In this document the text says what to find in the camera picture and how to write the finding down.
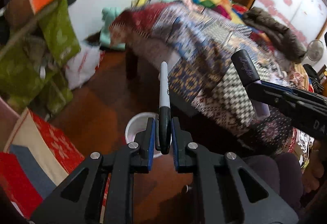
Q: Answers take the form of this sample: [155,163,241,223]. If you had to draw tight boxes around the black purple tube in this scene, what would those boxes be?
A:
[231,50,270,120]

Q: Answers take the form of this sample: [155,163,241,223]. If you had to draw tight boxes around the black white marker pen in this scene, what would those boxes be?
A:
[156,61,171,155]

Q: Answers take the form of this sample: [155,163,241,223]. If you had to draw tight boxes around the white plastic trash bin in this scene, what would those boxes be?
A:
[124,111,164,159]

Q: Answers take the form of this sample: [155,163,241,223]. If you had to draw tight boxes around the right hand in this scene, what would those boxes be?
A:
[302,140,324,193]

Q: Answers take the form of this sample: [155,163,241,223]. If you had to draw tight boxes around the brown puffer jacket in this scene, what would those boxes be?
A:
[242,7,307,64]

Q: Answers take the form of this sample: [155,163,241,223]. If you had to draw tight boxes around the white standing fan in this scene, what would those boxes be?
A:
[307,39,324,62]

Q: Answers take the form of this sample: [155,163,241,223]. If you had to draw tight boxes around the red floral box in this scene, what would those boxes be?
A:
[3,107,85,189]

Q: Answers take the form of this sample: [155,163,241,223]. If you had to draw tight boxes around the patchwork patterned bedspread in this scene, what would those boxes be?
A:
[109,0,309,155]

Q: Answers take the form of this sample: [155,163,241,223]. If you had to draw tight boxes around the colourful block blanket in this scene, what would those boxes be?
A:
[192,0,248,25]

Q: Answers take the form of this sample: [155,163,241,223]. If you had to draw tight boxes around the white plastic shopping bag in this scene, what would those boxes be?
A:
[65,41,105,90]

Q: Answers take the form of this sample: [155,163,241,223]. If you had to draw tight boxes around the green patterned gift bag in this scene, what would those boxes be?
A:
[1,0,80,115]

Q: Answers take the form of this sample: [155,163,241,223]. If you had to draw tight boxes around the teal plastic toy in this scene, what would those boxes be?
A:
[99,6,127,51]

